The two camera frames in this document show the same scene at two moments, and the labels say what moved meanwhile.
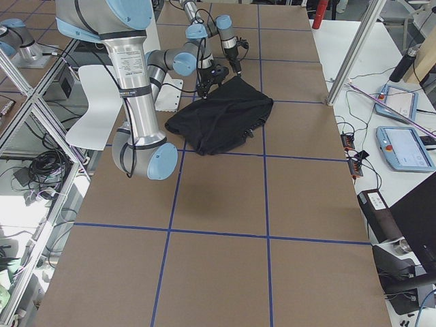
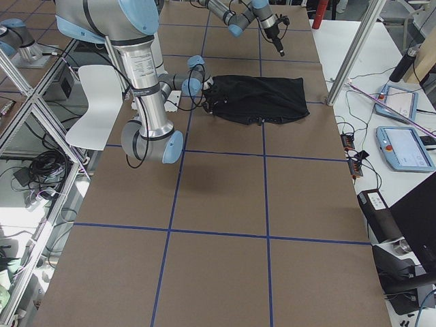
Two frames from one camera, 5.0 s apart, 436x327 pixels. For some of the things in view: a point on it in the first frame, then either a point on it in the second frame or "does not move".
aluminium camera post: [353, 54] does not move
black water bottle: [405, 63] does not move
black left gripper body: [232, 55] -> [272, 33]
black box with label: [378, 216] does not move
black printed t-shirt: [228, 115] -> [248, 100]
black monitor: [415, 214] does not move
